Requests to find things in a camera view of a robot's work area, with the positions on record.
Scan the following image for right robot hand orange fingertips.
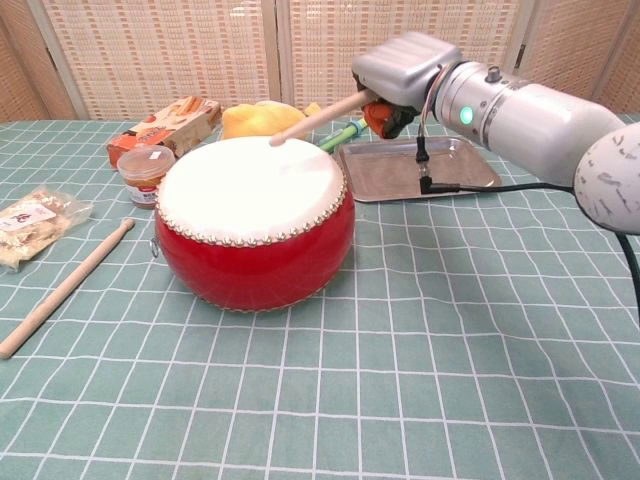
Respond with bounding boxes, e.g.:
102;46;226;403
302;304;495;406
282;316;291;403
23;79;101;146
351;31;464;140

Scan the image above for wooden drumstick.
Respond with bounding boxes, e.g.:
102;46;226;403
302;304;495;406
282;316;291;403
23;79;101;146
0;217;136;360
268;89;374;148

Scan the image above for red drum white skin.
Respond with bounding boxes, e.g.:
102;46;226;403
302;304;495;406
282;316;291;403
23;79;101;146
152;137;357;315

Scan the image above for green blue toy stick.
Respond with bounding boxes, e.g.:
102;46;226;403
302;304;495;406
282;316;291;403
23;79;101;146
317;118;371;154

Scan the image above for stainless steel tray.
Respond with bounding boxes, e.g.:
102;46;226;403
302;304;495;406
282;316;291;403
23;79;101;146
333;135;503;204

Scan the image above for yellow plush toy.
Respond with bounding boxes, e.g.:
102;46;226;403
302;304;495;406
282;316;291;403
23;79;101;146
221;99;323;141

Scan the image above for orange biscuit box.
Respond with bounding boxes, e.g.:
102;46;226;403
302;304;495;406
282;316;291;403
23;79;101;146
106;96;223;171

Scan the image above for bamboo folding screen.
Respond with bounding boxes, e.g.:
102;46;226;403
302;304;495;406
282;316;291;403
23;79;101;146
0;0;640;121

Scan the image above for clear jar brown paste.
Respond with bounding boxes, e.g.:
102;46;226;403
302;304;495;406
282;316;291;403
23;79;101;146
116;147;176;210

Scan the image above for green checkered tablecloth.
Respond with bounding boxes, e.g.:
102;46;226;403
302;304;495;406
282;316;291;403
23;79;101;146
0;113;640;480

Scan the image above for clear bag dried snack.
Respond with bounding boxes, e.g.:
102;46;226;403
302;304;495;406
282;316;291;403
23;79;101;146
0;184;95;274

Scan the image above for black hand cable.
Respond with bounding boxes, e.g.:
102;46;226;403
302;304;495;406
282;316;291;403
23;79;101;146
414;119;640;321

